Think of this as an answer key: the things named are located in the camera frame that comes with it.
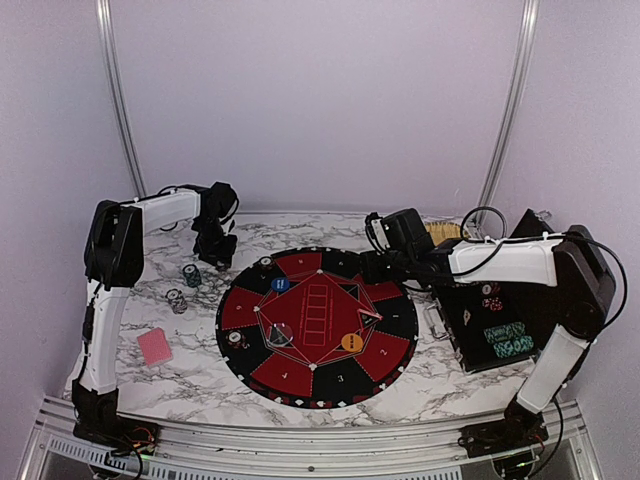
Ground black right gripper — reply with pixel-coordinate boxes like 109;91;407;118
357;250;415;285

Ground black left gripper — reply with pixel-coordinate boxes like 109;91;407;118
192;218;236;267

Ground blue small blind button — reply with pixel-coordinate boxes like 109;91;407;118
271;277;290;293

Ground triangular all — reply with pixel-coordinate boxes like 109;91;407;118
357;309;383;331

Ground orange big blind button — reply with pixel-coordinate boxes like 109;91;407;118
341;333;364;353

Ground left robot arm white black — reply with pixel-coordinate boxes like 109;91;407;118
72;182;239;445

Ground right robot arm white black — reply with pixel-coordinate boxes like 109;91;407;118
361;209;616;448

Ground yellow woven bamboo mat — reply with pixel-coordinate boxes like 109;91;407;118
425;221;471;245

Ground green poker chip stack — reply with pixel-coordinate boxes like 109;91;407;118
182;264;202;288

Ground white black poker chip stack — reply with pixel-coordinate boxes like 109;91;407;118
165;289;188;315

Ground red dice in case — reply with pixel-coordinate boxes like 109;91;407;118
481;297;504;312

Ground black poker set case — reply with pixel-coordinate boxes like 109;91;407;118
424;208;596;375

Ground teal chip row upper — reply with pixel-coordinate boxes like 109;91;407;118
483;322;526;344

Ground teal chip row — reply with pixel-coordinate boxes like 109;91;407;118
493;335;534;359
483;322;526;344

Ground red playing card deck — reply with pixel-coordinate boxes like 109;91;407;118
137;328;173;367

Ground teal chip row lower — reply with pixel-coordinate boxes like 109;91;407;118
493;335;534;359

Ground round red black poker mat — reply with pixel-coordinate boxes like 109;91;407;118
216;248;419;409

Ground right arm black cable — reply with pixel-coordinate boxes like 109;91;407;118
404;205;629;326

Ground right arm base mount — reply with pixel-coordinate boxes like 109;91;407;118
457;419;549;458

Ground front aluminium rail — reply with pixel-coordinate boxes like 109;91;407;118
17;397;603;479

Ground left aluminium frame post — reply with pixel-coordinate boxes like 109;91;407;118
95;0;147;197

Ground aluminium frame post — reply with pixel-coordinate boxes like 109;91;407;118
478;0;540;206
95;0;147;197

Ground right aluminium frame post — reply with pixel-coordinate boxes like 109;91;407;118
478;0;540;206

